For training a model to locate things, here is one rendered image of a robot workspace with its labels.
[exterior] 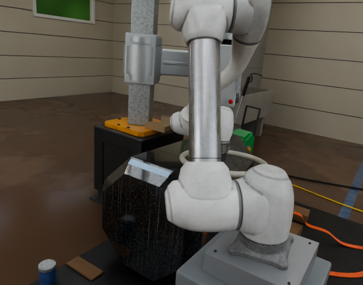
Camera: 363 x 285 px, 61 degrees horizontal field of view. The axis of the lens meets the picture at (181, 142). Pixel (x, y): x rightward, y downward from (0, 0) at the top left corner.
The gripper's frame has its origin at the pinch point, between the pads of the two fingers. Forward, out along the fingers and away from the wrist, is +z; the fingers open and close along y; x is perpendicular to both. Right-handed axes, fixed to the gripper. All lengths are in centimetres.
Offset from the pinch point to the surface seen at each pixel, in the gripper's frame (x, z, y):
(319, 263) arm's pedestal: -44, 5, -36
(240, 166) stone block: -6, 11, 86
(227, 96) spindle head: 8, -41, 75
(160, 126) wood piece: 65, -8, 101
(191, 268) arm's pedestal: -3, 6, -55
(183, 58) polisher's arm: 56, -66, 124
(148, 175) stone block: 41.8, 5.1, 18.5
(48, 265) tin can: 95, 66, -2
